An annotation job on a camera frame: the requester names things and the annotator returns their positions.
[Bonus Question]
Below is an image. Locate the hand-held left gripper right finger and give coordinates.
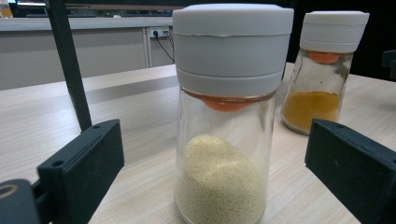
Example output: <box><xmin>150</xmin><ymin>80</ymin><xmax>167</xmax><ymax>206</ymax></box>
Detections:
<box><xmin>304</xmin><ymin>118</ymin><xmax>396</xmax><ymax>224</ymax></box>

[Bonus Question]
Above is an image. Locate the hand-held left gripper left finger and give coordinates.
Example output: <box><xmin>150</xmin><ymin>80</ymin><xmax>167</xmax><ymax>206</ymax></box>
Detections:
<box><xmin>36</xmin><ymin>119</ymin><xmax>125</xmax><ymax>224</ymax></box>

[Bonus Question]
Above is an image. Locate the glass jar with yellow powder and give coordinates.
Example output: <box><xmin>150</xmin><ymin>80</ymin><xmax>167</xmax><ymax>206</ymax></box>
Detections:
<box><xmin>280</xmin><ymin>10</ymin><xmax>371</xmax><ymax>135</ymax></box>

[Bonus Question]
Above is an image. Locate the black metal shelf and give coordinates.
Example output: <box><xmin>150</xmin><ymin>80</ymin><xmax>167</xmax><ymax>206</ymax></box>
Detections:
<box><xmin>45</xmin><ymin>0</ymin><xmax>188</xmax><ymax>133</ymax></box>

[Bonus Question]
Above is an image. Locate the glass jar with pale granules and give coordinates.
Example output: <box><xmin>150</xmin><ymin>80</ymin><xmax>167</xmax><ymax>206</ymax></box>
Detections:
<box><xmin>172</xmin><ymin>3</ymin><xmax>295</xmax><ymax>224</ymax></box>

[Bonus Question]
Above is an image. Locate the orange bottle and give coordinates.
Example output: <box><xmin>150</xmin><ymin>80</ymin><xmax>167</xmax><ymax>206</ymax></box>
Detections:
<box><xmin>0</xmin><ymin>0</ymin><xmax>14</xmax><ymax>19</ymax></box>

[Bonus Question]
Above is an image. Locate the grey partition wall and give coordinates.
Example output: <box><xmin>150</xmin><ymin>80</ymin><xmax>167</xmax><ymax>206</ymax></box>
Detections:
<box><xmin>0</xmin><ymin>17</ymin><xmax>176</xmax><ymax>91</ymax></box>

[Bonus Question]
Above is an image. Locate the black cable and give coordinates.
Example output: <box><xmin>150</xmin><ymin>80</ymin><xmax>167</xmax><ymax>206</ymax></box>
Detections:
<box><xmin>164</xmin><ymin>30</ymin><xmax>176</xmax><ymax>49</ymax></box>
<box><xmin>153</xmin><ymin>31</ymin><xmax>176</xmax><ymax>64</ymax></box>

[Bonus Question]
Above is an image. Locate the white wall socket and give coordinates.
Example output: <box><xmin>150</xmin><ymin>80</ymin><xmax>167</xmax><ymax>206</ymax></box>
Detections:
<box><xmin>148</xmin><ymin>26</ymin><xmax>171</xmax><ymax>38</ymax></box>

